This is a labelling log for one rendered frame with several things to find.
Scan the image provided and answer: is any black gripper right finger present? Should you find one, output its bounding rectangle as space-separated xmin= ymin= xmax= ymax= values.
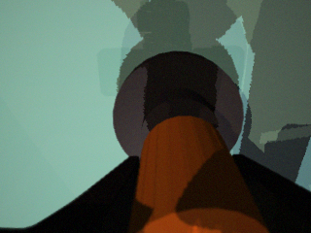
xmin=232 ymin=154 xmax=311 ymax=233

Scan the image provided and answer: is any orange knob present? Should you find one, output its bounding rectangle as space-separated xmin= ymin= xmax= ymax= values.
xmin=127 ymin=116 xmax=269 ymax=233

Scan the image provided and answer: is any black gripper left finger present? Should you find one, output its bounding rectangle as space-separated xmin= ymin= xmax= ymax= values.
xmin=0 ymin=156 xmax=140 ymax=233

